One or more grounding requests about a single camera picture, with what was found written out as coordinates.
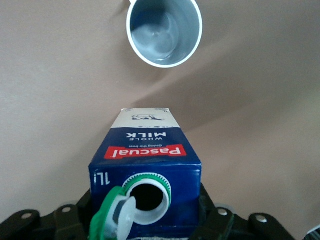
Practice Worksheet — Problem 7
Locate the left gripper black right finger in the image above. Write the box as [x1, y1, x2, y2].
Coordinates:
[191, 183, 297, 240]

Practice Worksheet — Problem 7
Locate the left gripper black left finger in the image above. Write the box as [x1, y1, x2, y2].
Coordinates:
[0, 188, 93, 240]

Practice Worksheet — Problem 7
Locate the blue white milk carton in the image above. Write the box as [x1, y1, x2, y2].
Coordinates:
[88, 107, 203, 240]

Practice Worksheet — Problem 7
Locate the beige mug with grey inside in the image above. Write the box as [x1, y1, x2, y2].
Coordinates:
[125, 0, 204, 69]

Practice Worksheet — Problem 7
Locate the brown table mat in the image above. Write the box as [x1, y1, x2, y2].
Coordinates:
[0, 0, 320, 240]

